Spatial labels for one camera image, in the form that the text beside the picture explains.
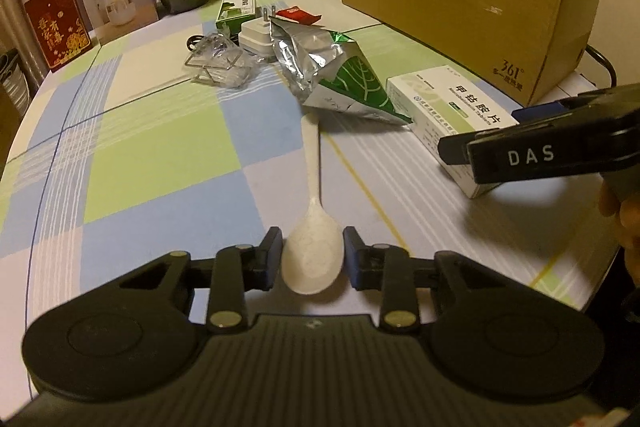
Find white medicine box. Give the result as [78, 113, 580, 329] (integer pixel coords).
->
[386, 65, 521, 200]

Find white plastic spoon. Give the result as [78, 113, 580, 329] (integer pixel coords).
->
[281, 113, 346, 296]

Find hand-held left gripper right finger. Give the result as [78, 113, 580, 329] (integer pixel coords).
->
[342, 227, 506, 334]

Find green spray box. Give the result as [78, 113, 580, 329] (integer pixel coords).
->
[216, 0, 257, 32]

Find green silver foil bag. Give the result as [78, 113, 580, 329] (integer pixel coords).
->
[269, 16, 414, 126]

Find clear plastic wrapper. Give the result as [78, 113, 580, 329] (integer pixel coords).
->
[186, 33, 261, 88]

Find red gold gift box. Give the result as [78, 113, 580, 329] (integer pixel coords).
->
[24, 0, 94, 74]

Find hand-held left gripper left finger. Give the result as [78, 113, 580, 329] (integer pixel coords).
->
[117, 227, 285, 334]

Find grey plastic bag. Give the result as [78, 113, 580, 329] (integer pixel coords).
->
[0, 49, 32, 118]

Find person's right hand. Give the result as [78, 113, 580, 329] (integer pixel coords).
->
[597, 182, 640, 253]

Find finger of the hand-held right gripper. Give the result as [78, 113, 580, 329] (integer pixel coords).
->
[511, 86, 640, 126]
[438, 109, 581, 166]

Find thick black cable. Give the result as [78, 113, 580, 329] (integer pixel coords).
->
[584, 45, 621, 88]

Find small red snack packet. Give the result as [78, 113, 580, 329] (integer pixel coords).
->
[276, 7, 321, 26]

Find checkered cloth desktop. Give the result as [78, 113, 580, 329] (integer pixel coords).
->
[0, 0, 626, 358]

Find white power adapter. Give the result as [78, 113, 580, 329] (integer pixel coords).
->
[238, 6, 277, 60]

